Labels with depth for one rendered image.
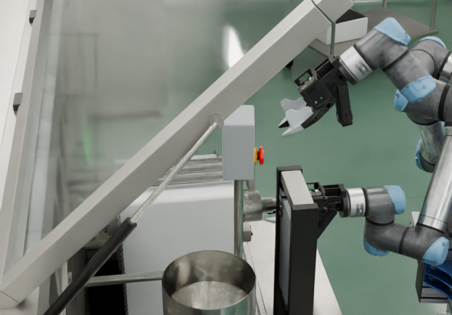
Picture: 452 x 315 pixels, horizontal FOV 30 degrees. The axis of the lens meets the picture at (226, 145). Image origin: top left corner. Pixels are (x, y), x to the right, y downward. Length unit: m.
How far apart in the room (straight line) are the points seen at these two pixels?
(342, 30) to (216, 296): 4.14
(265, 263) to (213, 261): 1.01
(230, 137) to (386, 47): 0.72
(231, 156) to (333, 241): 2.68
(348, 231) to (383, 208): 1.85
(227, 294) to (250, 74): 0.54
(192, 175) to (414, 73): 0.58
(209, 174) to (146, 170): 0.75
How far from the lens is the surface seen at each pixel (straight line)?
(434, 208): 2.23
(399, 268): 3.85
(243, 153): 1.31
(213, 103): 0.91
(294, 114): 1.95
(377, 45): 1.93
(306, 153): 4.65
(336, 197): 2.17
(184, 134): 0.92
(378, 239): 2.25
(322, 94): 1.94
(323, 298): 2.23
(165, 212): 1.63
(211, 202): 1.63
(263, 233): 2.44
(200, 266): 1.33
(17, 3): 2.66
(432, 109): 2.29
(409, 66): 1.94
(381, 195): 2.19
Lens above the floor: 2.31
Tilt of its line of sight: 29 degrees down
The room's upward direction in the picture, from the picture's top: straight up
